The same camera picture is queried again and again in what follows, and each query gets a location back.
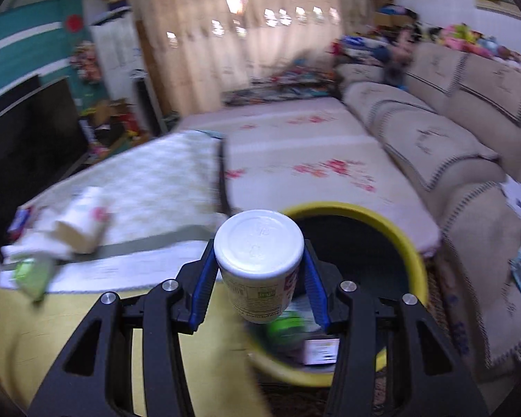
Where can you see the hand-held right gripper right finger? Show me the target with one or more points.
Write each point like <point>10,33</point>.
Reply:
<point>317,299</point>

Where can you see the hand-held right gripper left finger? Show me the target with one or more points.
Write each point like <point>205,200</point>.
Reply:
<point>202,295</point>

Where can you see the yellow rimmed black trash bin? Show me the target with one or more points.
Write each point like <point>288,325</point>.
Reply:
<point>356,243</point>

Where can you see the white printed paper tub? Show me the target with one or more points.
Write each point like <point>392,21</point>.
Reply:
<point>258,243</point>

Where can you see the cream paper cup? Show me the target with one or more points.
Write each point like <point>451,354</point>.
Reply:
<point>82,221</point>

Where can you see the light green wrapper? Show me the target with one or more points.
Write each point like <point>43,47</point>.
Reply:
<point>32,276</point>

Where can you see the white plastic wrapper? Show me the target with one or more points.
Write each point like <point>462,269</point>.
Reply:
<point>39,239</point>

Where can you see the white floral floor mat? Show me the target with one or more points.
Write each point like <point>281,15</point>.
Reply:
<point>308,139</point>

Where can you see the blue pink tissue pack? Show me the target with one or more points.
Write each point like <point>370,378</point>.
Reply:
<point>19,223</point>

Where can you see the black tower fan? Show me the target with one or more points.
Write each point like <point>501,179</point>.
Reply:
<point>147,104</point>

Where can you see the brown cardboard box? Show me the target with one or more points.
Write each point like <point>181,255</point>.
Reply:
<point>108,117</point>

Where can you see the beige fabric sofa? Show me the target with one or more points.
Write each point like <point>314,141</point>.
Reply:
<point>438,139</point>

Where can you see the white paper sheet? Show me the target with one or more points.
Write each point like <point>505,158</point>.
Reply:
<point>519,202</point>

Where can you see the large black television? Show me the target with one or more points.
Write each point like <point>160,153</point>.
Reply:
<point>26,147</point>

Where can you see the cream patterned curtain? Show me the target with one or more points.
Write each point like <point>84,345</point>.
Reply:
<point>186,52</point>
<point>295,43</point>

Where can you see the blue white bag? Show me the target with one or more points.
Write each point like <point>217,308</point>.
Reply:
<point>364,47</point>

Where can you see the white standing air conditioner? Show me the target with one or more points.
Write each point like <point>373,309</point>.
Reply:
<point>113,52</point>

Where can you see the hanging flower decoration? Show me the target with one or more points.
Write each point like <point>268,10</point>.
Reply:
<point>86,61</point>

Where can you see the pile of plush toys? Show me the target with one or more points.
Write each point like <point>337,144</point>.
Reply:
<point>473,41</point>

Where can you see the stack of cardboard boxes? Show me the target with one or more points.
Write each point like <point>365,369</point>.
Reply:
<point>381,4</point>

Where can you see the red round wall ornament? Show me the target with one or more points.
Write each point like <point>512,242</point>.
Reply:
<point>73,23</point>

